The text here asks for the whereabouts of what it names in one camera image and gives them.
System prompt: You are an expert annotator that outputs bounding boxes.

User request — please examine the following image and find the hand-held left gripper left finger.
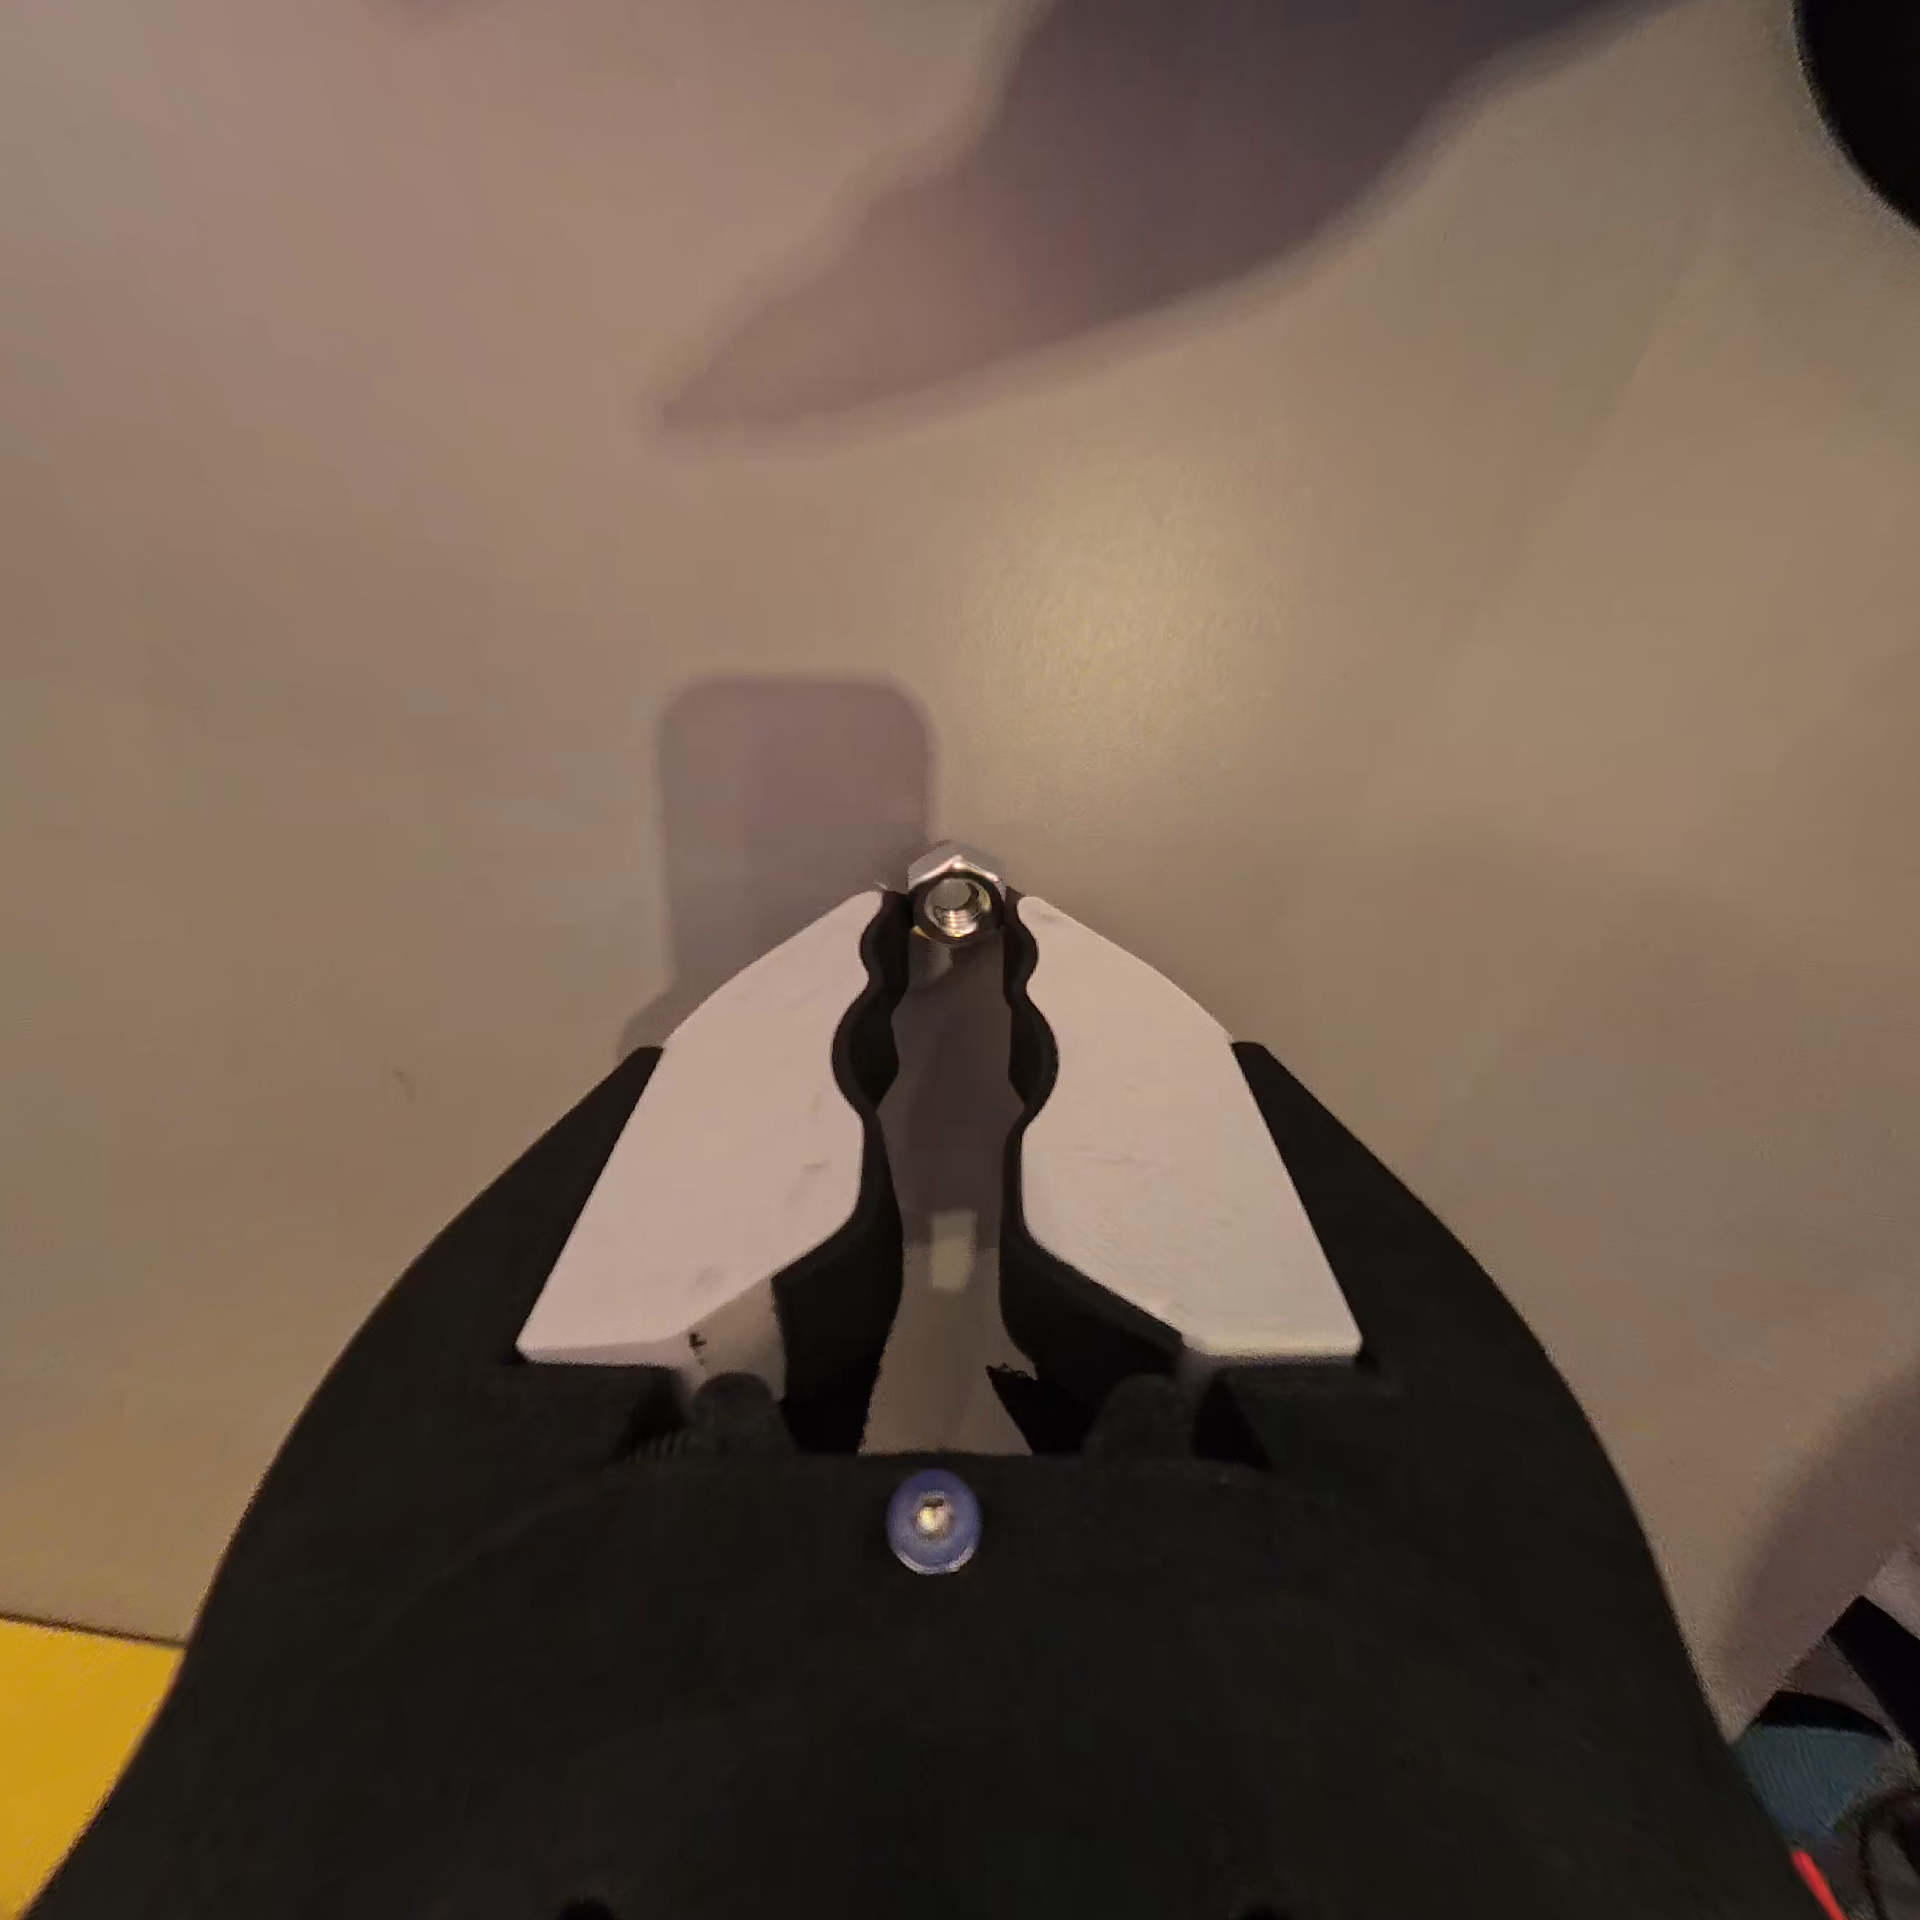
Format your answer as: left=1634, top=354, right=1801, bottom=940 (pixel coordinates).
left=515, top=886, right=911, bottom=1419

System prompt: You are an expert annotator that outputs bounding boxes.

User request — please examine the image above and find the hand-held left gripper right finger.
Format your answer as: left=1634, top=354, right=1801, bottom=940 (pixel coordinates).
left=997, top=894, right=1367, bottom=1430

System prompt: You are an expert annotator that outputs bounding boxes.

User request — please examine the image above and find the steel hex nut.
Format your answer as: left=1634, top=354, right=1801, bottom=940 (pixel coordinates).
left=903, top=843, right=1010, bottom=946

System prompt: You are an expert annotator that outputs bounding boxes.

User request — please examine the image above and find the yellow parts bin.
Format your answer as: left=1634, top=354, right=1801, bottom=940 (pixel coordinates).
left=0, top=1611, right=195, bottom=1912

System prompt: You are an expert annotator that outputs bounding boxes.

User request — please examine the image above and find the teal fabric item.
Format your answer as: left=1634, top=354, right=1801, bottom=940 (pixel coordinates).
left=1726, top=1590, right=1920, bottom=1920

